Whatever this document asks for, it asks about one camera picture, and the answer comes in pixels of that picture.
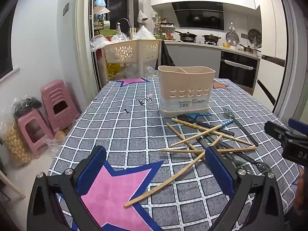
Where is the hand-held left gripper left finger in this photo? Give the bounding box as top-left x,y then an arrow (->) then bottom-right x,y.
26,145 -> 107,231

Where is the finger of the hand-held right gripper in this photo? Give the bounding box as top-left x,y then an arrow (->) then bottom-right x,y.
288,117 -> 308,137
264,121 -> 292,139

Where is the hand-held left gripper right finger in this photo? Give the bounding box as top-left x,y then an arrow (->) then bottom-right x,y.
204,146 -> 286,231

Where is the black chopstick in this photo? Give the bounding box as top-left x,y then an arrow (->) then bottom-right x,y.
177,115 -> 235,136
198,137 -> 264,167

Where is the wooden chopstick blue patterned end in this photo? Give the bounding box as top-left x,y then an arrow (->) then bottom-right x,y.
170,120 -> 234,147

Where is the beige plastic utensil holder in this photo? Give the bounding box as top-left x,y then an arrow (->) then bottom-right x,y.
157,65 -> 216,118

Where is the clear bag of potatoes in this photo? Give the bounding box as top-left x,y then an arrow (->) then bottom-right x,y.
47,127 -> 71,148

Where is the grey checked star tablecloth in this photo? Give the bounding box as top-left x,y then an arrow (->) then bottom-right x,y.
48,77 -> 301,231

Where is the black built-in oven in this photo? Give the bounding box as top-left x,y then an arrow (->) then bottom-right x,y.
219,51 -> 260,89

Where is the clear bag of yellow balls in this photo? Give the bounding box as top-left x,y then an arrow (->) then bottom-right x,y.
0,106 -> 33,166

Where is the wooden furniture leg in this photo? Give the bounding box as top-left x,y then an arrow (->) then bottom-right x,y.
0,166 -> 26,200

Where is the small metal saucepan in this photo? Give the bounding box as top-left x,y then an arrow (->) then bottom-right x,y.
239,44 -> 261,54

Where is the pink plastic stool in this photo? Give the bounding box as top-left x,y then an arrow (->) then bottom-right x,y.
17,109 -> 55,159

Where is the stack of pink plastic stools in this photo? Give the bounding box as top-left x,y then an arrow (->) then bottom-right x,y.
40,79 -> 81,133

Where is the round divided pan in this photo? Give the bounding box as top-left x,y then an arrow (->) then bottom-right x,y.
248,29 -> 262,47

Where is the dark netted bag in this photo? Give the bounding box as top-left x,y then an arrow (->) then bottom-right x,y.
13,97 -> 43,119

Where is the white refrigerator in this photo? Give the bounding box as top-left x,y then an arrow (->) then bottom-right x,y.
254,0 -> 293,112

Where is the round metal strainer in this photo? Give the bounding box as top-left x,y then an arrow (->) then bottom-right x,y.
225,22 -> 239,45

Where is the yellow oil bottle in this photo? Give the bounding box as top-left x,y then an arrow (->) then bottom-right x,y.
107,63 -> 126,80

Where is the dark cooking pot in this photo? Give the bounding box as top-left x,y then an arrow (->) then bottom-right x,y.
202,34 -> 222,44

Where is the black wok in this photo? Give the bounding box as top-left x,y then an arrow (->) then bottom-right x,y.
174,31 -> 198,42

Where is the black hanging bag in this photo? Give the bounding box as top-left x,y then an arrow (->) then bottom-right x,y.
161,40 -> 175,66

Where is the crumpled clear plastic wrap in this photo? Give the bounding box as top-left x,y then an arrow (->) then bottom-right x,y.
90,35 -> 113,52

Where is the beige perforated basket cart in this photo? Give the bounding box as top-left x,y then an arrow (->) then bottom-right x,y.
100,39 -> 162,82

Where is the black range hood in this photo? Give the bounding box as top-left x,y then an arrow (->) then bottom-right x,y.
171,2 -> 224,31

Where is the green plastic basin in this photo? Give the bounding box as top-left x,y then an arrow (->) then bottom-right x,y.
99,29 -> 118,37

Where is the condiment rack with bottles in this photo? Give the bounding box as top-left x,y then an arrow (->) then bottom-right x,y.
154,17 -> 175,40

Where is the white plastic bag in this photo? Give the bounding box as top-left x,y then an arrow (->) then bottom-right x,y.
133,25 -> 157,40

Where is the dark window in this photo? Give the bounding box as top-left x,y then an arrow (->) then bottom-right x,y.
0,0 -> 18,80

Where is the curved kitchen faucet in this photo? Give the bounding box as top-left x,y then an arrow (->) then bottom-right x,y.
117,18 -> 132,33

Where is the hanging clear plastic bag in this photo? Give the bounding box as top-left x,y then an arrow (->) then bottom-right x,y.
137,10 -> 148,23

